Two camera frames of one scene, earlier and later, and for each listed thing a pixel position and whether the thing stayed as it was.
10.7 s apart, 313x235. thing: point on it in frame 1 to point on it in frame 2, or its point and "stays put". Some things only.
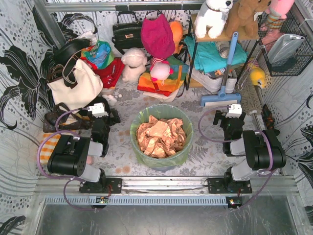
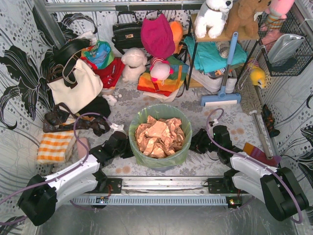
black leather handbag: x=127 y=35 stays put
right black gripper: x=218 y=117 to x=202 y=141
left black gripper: x=112 y=116 to x=122 y=146
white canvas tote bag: x=89 y=84 stays put
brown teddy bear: x=242 y=19 stays put
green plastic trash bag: x=158 y=112 stays put
